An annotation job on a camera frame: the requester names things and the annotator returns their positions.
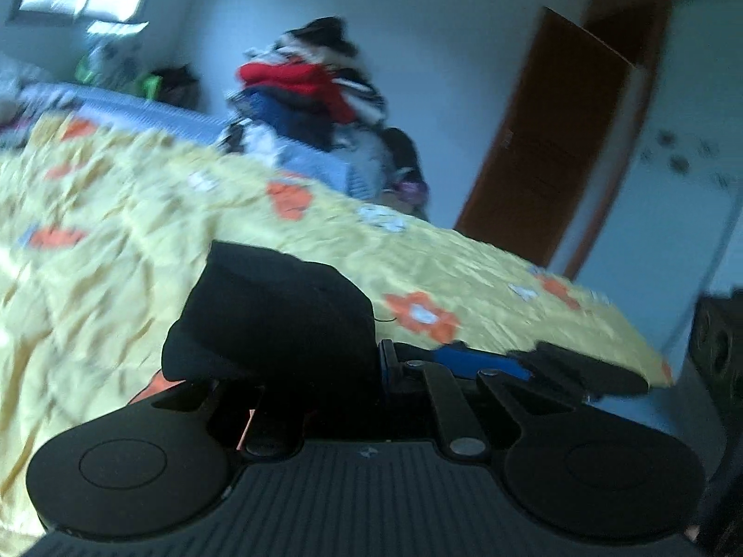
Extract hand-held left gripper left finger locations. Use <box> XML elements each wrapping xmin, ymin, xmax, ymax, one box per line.
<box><xmin>130</xmin><ymin>380</ymin><xmax>304</xmax><ymax>460</ymax></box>

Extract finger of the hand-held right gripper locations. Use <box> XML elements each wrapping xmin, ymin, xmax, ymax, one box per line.
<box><xmin>432</xmin><ymin>339</ymin><xmax>650</xmax><ymax>402</ymax></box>

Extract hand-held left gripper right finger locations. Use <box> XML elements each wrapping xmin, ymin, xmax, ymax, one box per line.
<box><xmin>377</xmin><ymin>339</ymin><xmax>540</xmax><ymax>460</ymax></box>

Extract black pants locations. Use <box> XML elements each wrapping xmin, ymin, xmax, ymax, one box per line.
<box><xmin>161</xmin><ymin>240</ymin><xmax>384</xmax><ymax>396</ymax></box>

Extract purple bag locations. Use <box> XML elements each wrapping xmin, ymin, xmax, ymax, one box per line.
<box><xmin>395</xmin><ymin>180</ymin><xmax>431</xmax><ymax>207</ymax></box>

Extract black backpack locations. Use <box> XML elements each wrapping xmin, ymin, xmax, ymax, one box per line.
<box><xmin>380</xmin><ymin>128</ymin><xmax>430</xmax><ymax>187</ymax></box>

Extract brown wooden door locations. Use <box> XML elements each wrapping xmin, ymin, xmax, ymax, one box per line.
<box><xmin>453</xmin><ymin>6</ymin><xmax>674</xmax><ymax>280</ymax></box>

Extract yellow floral bedspread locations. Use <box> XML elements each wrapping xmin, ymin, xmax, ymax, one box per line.
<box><xmin>0</xmin><ymin>113</ymin><xmax>674</xmax><ymax>557</ymax></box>

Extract black box with round holes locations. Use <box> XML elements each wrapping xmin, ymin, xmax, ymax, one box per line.
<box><xmin>691</xmin><ymin>287</ymin><xmax>743</xmax><ymax>396</ymax></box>

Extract pile of clothes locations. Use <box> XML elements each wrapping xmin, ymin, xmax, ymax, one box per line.
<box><xmin>217</xmin><ymin>16</ymin><xmax>430</xmax><ymax>210</ymax></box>

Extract light blue sheet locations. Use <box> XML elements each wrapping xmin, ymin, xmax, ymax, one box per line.
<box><xmin>17</xmin><ymin>82</ymin><xmax>361</xmax><ymax>192</ymax></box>

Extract dark bag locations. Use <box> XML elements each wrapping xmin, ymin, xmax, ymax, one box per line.
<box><xmin>154</xmin><ymin>64</ymin><xmax>201</xmax><ymax>108</ymax></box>

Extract green plastic chair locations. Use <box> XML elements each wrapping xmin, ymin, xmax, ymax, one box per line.
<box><xmin>75</xmin><ymin>52</ymin><xmax>163</xmax><ymax>99</ymax></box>

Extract floral pillow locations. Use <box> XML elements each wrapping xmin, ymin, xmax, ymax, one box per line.
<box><xmin>87</xmin><ymin>35</ymin><xmax>146</xmax><ymax>85</ymax></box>

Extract grey quilt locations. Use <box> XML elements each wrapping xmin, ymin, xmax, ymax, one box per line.
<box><xmin>0</xmin><ymin>52</ymin><xmax>56</xmax><ymax>105</ymax></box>

